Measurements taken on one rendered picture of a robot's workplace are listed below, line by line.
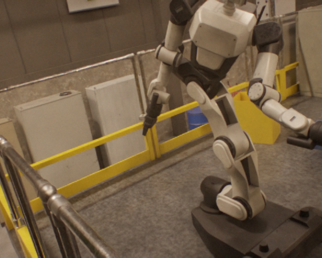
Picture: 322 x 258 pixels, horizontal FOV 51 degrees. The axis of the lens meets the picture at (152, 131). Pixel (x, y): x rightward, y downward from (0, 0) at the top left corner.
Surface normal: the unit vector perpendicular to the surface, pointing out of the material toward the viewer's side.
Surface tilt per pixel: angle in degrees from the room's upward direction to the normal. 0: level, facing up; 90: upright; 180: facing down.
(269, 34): 57
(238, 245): 0
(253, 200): 73
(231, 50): 104
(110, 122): 90
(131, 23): 90
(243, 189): 90
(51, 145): 90
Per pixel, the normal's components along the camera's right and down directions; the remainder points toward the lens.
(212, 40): -0.43, 0.59
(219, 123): -0.79, 0.34
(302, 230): -0.17, -0.92
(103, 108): 0.57, 0.20
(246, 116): -0.51, 0.39
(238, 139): 0.41, -0.33
